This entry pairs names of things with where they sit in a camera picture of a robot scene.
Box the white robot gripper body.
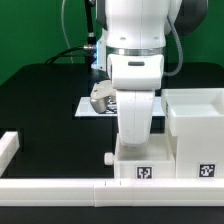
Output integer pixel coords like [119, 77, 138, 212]
[107, 54, 164, 147]

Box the large white drawer cabinet box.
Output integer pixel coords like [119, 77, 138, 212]
[162, 88, 224, 179]

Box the small white drawer with knob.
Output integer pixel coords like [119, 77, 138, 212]
[104, 134, 175, 179]

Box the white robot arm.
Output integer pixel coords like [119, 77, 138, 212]
[96, 0, 208, 147]

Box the black vertical pole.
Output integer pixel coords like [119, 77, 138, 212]
[84, 0, 96, 45]

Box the white sheet with fiducial markers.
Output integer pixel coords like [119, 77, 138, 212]
[75, 97, 165, 117]

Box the white left barrier block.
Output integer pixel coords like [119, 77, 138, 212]
[0, 131, 20, 177]

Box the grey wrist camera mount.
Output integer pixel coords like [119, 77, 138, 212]
[90, 80, 116, 113]

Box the black cable bundle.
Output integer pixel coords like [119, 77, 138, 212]
[44, 45, 98, 65]

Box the thin grey cable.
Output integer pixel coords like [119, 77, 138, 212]
[60, 0, 75, 64]

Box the white front barrier rail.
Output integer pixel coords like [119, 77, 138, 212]
[0, 179, 224, 207]

